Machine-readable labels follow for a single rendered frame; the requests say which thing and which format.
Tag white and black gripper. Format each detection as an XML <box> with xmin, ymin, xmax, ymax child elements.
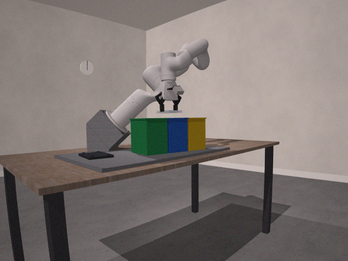
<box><xmin>155</xmin><ymin>81</ymin><xmax>181</xmax><ymax>112</ymax></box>

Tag yellow bin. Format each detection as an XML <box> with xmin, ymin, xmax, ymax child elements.
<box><xmin>188</xmin><ymin>118</ymin><xmax>206</xmax><ymax>151</ymax></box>

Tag green open-top bin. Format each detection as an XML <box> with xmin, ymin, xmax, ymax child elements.
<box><xmin>130</xmin><ymin>118</ymin><xmax>169</xmax><ymax>156</ymax></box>

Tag blue bin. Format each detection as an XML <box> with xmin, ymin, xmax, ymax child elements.
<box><xmin>167</xmin><ymin>118</ymin><xmax>189</xmax><ymax>153</ymax></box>

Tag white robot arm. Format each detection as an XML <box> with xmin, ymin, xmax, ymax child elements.
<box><xmin>106</xmin><ymin>38</ymin><xmax>210</xmax><ymax>133</ymax></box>

